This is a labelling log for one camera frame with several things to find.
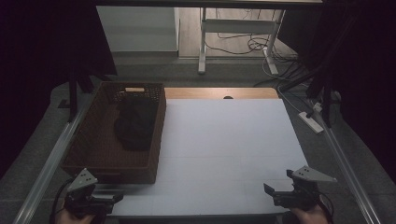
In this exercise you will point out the dark curtain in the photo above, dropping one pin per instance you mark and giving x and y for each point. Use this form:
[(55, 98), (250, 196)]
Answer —
[(370, 77), (37, 62)]

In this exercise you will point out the white cabinet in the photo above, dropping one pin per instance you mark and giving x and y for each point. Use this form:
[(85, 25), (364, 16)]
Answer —
[(137, 28)]

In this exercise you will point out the person's left hand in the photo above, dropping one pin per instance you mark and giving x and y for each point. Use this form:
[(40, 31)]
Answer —
[(67, 219)]

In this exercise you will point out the black table grommet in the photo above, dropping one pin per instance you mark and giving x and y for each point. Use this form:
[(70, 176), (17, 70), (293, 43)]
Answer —
[(228, 97)]

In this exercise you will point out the brown woven basket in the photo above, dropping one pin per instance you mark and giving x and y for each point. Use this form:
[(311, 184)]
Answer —
[(93, 146)]

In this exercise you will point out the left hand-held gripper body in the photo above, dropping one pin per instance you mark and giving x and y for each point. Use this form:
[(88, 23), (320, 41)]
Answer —
[(81, 182)]

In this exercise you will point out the aluminium rail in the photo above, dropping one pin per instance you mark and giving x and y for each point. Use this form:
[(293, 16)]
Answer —
[(49, 168), (348, 174)]

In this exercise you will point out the person's right hand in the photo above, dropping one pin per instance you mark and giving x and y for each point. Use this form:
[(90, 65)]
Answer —
[(311, 217)]

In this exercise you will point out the black stand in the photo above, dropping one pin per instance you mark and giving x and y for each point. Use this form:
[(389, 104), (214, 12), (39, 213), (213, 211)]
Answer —
[(73, 96), (326, 93)]

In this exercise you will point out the white table mat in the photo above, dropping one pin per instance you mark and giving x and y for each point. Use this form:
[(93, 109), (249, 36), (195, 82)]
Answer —
[(224, 146)]

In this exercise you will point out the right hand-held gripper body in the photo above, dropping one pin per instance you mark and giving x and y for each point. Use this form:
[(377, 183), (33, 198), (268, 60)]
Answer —
[(299, 196)]

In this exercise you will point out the white power strip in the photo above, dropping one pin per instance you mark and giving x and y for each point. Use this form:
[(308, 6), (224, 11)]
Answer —
[(310, 122)]

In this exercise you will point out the black cloth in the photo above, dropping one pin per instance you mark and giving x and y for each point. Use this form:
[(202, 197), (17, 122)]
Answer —
[(137, 124)]

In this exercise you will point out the white desk frame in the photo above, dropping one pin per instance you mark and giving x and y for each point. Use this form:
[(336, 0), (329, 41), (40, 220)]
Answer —
[(236, 25)]

